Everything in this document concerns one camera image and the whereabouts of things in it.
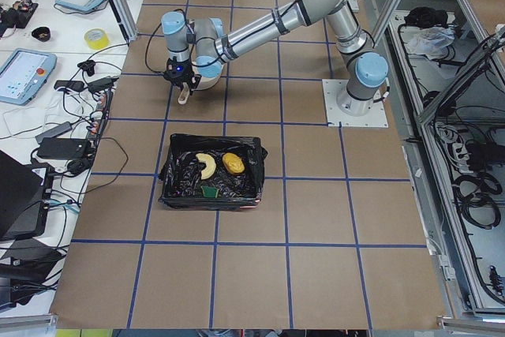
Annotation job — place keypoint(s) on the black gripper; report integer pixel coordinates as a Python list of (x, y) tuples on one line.
[(188, 76)]

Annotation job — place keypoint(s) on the beige plastic dustpan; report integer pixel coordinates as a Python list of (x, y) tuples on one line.
[(204, 84)]

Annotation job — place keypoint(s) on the croissant bread toy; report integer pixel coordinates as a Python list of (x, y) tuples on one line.
[(209, 165)]

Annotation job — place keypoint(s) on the yellow potato toy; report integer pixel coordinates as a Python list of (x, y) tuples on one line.
[(233, 163)]

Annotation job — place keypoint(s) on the yellow green sponge piece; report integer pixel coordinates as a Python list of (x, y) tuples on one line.
[(209, 191)]

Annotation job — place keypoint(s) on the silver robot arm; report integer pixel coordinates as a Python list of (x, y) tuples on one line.
[(199, 48)]

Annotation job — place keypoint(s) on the pink bin with black bag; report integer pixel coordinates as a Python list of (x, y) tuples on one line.
[(215, 173)]

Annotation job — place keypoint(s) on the yellow tape roll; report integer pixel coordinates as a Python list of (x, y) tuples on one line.
[(96, 39)]

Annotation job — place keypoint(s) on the black power adapter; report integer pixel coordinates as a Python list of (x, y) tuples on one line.
[(63, 148)]

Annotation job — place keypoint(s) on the black small bowl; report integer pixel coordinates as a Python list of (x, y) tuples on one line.
[(42, 34)]

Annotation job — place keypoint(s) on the black computer monitor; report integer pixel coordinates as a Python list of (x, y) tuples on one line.
[(25, 194)]

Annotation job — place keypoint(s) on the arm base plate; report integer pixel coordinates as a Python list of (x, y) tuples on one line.
[(344, 111)]

